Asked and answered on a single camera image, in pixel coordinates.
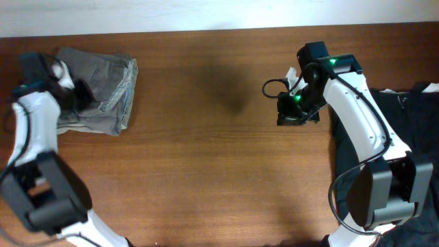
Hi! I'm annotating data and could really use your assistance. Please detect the folded khaki shorts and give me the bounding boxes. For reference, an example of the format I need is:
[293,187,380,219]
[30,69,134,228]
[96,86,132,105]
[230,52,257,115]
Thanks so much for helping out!
[57,58,138,136]

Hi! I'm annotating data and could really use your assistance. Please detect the grey shorts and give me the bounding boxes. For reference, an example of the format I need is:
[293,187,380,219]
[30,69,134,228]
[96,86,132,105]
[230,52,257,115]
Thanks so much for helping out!
[51,47,139,137]

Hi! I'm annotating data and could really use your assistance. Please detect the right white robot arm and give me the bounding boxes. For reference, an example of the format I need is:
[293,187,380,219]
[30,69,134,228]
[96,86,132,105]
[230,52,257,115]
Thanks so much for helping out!
[275,41,433,246]

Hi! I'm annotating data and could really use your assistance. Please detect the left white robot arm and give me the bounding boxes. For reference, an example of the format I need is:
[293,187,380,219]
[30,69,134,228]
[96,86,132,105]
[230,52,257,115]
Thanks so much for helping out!
[1,80,131,246]

